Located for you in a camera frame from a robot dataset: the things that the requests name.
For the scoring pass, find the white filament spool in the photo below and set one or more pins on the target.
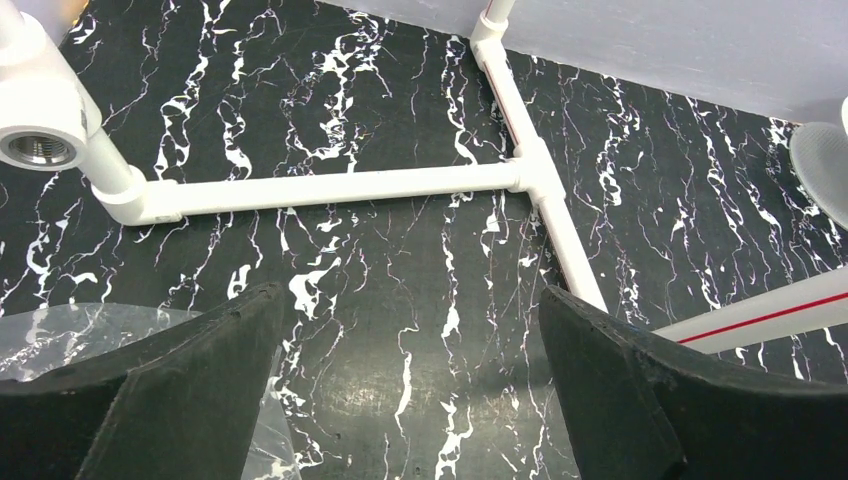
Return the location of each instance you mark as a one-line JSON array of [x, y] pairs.
[[818, 152]]

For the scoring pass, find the clear zip bag orange zipper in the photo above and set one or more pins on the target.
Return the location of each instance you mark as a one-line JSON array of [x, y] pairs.
[[37, 342]]

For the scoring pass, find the white PVC pipe frame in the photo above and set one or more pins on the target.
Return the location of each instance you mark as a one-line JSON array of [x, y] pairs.
[[49, 122]]

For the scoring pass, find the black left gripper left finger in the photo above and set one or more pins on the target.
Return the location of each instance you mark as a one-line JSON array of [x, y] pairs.
[[179, 404]]

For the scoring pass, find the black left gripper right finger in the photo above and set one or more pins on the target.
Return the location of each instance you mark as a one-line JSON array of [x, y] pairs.
[[639, 406]]

